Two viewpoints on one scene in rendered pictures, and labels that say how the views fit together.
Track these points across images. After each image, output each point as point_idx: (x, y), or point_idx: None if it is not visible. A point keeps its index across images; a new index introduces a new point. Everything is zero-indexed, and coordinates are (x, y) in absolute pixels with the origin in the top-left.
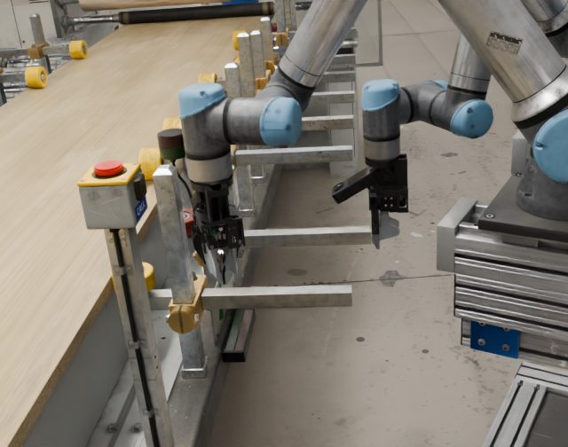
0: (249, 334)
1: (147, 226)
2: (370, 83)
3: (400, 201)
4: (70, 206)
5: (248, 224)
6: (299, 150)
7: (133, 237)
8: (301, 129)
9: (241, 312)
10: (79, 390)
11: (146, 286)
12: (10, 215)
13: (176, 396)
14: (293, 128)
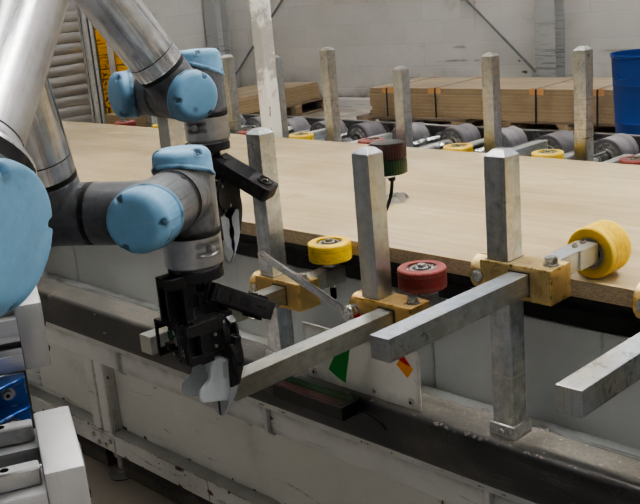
0: (303, 400)
1: (454, 269)
2: (191, 145)
3: (172, 341)
4: (566, 235)
5: (615, 470)
6: (443, 305)
7: (162, 127)
8: (121, 109)
9: (343, 398)
10: (323, 306)
11: (308, 254)
12: (583, 216)
13: (265, 347)
14: (108, 97)
